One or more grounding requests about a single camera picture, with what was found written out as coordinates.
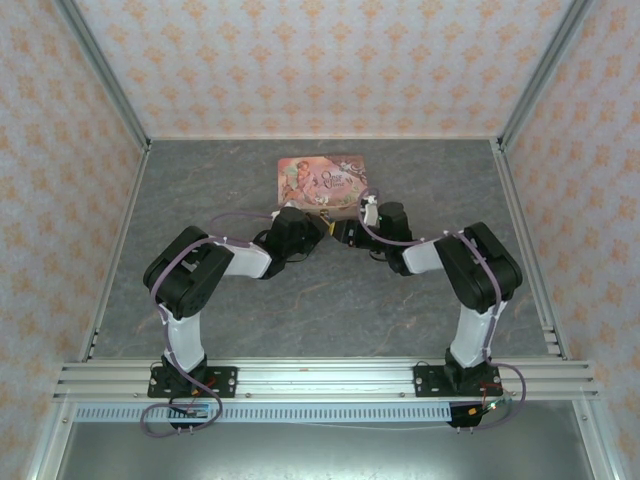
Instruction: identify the grey metal shelf panel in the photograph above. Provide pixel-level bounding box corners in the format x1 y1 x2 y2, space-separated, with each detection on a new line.
27 399 624 480

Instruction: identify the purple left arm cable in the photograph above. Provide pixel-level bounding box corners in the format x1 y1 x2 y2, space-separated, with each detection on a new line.
141 209 281 437

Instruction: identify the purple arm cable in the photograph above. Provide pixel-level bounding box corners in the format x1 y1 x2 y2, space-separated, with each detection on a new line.
358 186 528 432
141 209 281 437

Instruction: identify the aluminium side rail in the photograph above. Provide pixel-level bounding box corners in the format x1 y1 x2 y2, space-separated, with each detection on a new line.
491 138 572 362
78 139 152 362

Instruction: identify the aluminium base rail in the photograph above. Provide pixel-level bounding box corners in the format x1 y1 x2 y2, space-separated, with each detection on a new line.
52 357 600 401

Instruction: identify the white slotted cable duct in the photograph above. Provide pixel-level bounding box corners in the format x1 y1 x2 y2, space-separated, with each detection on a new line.
73 402 454 422

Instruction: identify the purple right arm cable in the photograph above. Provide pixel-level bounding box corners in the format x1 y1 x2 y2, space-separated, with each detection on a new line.
358 186 528 432

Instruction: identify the aluminium frame post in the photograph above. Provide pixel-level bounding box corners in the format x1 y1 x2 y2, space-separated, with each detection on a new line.
53 0 153 151
498 0 595 150

